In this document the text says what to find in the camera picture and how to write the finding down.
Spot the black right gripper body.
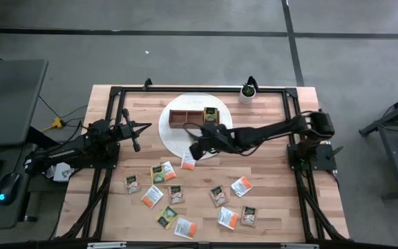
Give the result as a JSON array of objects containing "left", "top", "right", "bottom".
[{"left": 189, "top": 124, "right": 233, "bottom": 160}]

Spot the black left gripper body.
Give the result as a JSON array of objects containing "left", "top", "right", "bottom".
[{"left": 115, "top": 108, "right": 142, "bottom": 153}]

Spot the green yellow tea bag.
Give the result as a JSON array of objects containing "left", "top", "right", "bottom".
[
  {"left": 151, "top": 165, "right": 167, "bottom": 185},
  {"left": 155, "top": 205, "right": 179, "bottom": 230},
  {"left": 202, "top": 107, "right": 220, "bottom": 123}
]

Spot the beige tea bag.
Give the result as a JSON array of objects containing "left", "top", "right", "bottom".
[
  {"left": 123, "top": 175, "right": 142, "bottom": 195},
  {"left": 168, "top": 185, "right": 185, "bottom": 205},
  {"left": 240, "top": 205, "right": 258, "bottom": 228}
]

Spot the silver foil snack packet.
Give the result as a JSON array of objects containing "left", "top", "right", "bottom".
[{"left": 209, "top": 185, "right": 229, "bottom": 208}]

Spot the wooden three-compartment box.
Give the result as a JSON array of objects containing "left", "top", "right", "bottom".
[{"left": 168, "top": 107, "right": 220, "bottom": 130}]

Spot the white round plate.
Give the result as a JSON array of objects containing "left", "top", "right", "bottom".
[{"left": 158, "top": 92, "right": 234, "bottom": 161}]

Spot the small plant in white pot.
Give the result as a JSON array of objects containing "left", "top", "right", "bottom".
[{"left": 238, "top": 82, "right": 257, "bottom": 104}]

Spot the white printed box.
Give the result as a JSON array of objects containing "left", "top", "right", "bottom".
[{"left": 45, "top": 162, "right": 75, "bottom": 183}]

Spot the grey desk top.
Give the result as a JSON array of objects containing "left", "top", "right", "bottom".
[{"left": 0, "top": 58, "right": 49, "bottom": 148}]

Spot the black computer mouse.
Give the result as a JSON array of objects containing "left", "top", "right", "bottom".
[{"left": 0, "top": 172, "right": 22, "bottom": 207}]

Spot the dark keyboard desk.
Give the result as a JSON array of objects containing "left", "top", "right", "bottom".
[{"left": 0, "top": 143, "right": 38, "bottom": 231}]

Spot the grey metal cart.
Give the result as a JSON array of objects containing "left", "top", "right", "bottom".
[{"left": 359, "top": 88, "right": 398, "bottom": 201}]

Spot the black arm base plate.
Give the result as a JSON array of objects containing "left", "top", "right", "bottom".
[
  {"left": 88, "top": 140, "right": 121, "bottom": 170},
  {"left": 287, "top": 143, "right": 344, "bottom": 171}
]

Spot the yellow cable plug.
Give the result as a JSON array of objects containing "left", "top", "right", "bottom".
[{"left": 41, "top": 116, "right": 66, "bottom": 133}]

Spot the black floor cable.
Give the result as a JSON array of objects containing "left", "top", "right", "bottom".
[{"left": 38, "top": 95, "right": 89, "bottom": 129}]

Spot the silver metal bracket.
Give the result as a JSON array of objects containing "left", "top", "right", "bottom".
[
  {"left": 280, "top": 243, "right": 320, "bottom": 249},
  {"left": 86, "top": 241, "right": 127, "bottom": 249}
]

